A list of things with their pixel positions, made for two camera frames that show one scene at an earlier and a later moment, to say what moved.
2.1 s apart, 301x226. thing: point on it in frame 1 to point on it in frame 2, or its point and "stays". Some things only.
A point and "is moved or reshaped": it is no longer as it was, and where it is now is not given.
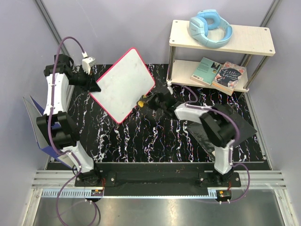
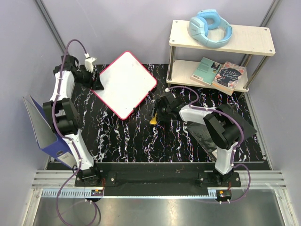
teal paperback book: (206, 72) stays
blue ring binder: (34, 111) stays
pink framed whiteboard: (122, 85) is moved or reshaped
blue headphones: (206, 20) stays
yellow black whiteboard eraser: (140, 103) to (153, 121)
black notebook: (243, 128) stays
